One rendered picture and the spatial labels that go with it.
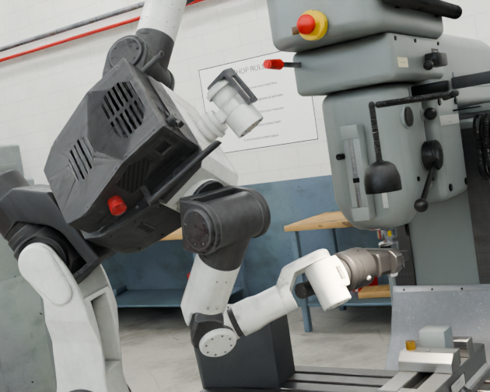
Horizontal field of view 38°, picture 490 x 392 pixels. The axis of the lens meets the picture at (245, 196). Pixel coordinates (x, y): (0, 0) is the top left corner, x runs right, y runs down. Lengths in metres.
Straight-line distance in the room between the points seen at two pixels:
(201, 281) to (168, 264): 6.23
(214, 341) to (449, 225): 0.84
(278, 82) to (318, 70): 5.05
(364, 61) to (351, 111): 0.12
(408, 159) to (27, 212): 0.82
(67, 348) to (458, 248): 1.08
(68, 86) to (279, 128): 2.75
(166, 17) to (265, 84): 5.10
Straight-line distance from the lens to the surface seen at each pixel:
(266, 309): 1.52
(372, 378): 1.89
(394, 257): 1.64
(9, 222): 1.58
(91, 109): 1.41
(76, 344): 1.58
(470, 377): 1.76
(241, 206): 1.32
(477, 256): 2.04
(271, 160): 6.73
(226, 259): 1.36
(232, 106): 1.45
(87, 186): 1.38
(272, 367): 1.89
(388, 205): 1.60
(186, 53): 7.25
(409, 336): 2.09
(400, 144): 1.60
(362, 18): 1.48
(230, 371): 1.94
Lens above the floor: 1.53
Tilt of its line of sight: 4 degrees down
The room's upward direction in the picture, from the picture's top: 9 degrees counter-clockwise
